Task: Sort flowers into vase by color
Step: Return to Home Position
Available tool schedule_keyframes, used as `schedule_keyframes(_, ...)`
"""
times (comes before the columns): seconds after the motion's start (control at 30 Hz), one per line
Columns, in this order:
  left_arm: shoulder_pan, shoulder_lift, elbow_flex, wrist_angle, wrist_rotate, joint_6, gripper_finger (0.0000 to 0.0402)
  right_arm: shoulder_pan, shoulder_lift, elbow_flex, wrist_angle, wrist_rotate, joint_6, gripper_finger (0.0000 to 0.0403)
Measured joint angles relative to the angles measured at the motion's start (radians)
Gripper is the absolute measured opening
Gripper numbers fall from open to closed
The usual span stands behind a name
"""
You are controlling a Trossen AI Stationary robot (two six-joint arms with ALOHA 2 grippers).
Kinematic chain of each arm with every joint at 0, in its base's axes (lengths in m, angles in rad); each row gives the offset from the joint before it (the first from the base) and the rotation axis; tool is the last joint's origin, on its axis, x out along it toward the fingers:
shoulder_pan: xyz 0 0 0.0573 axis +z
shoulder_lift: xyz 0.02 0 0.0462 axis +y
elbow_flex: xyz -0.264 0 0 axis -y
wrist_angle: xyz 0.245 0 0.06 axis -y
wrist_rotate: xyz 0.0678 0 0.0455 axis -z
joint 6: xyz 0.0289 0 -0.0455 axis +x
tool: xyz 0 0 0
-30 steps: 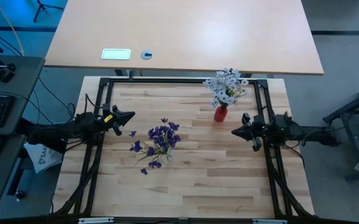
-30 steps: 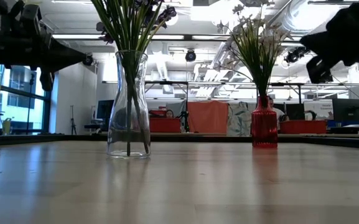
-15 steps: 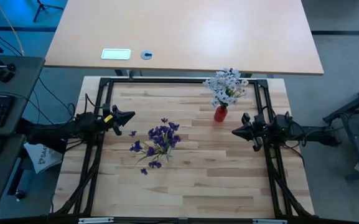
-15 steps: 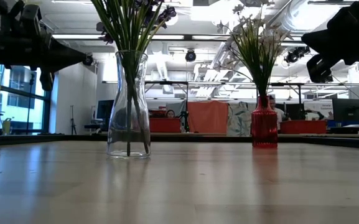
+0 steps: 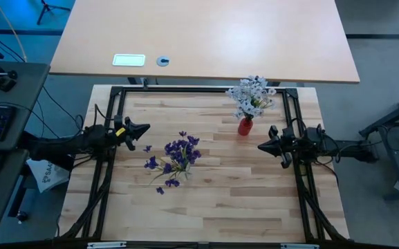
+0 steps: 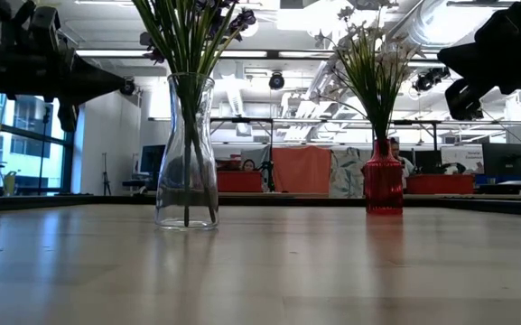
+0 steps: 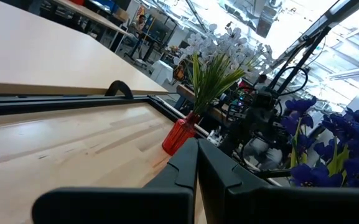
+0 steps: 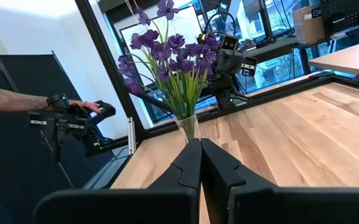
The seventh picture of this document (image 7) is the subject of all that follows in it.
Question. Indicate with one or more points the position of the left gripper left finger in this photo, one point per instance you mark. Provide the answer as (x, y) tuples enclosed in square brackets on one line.
[(120, 205)]

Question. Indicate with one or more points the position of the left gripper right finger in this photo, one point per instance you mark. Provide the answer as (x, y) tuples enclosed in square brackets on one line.
[(275, 205)]

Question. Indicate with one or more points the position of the purple artificial flower bunch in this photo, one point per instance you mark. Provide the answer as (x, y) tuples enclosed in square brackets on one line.
[(300, 105), (353, 130)]

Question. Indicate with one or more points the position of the white artificial flower bunch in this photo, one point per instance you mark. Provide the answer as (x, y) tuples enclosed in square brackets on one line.
[(198, 40), (260, 56), (232, 34)]

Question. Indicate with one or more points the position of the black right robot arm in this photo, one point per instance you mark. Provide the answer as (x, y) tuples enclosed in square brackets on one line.
[(257, 121)]

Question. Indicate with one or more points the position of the red ribbed vase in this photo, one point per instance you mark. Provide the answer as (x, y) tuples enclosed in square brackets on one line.
[(179, 135)]

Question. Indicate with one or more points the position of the white box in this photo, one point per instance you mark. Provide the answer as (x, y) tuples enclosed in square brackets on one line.
[(162, 72)]

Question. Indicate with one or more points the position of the light wooden office table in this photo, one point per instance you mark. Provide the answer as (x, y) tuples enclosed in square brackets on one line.
[(42, 46)]

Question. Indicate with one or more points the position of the person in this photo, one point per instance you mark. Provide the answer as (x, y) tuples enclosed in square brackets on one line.
[(140, 22)]

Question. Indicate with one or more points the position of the black metal frame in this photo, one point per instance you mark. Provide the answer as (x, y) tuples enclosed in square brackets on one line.
[(58, 104)]

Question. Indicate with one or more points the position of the black frame clamp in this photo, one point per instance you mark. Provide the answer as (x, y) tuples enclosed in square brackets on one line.
[(119, 82)]

